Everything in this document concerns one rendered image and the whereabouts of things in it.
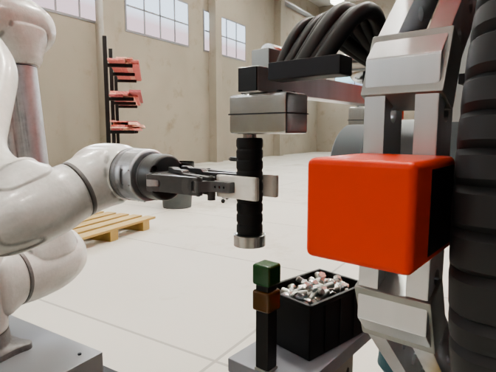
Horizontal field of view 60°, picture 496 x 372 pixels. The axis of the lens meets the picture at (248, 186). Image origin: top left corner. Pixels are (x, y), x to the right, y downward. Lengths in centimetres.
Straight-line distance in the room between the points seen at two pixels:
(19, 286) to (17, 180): 45
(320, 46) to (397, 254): 27
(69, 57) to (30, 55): 867
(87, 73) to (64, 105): 93
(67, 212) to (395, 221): 55
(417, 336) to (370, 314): 4
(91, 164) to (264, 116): 34
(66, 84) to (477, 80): 955
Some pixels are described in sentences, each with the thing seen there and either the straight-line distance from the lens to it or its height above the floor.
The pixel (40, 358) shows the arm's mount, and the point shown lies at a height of 40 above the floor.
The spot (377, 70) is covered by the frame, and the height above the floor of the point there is 95.
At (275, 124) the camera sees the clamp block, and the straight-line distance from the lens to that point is 51.
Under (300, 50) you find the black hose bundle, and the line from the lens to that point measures 49.
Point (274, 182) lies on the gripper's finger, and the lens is 57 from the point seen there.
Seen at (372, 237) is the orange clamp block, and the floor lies 84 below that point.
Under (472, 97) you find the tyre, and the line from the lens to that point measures 30.
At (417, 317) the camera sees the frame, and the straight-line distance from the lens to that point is 39.
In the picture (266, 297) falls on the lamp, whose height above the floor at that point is 60.
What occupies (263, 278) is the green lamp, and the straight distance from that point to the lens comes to 80.
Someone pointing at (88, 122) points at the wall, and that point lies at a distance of 1000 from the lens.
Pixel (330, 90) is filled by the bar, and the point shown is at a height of 96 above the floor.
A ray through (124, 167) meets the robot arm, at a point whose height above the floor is 85.
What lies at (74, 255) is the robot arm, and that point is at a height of 58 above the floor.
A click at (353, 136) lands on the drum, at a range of 63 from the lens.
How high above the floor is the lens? 90
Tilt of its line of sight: 7 degrees down
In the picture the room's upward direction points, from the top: straight up
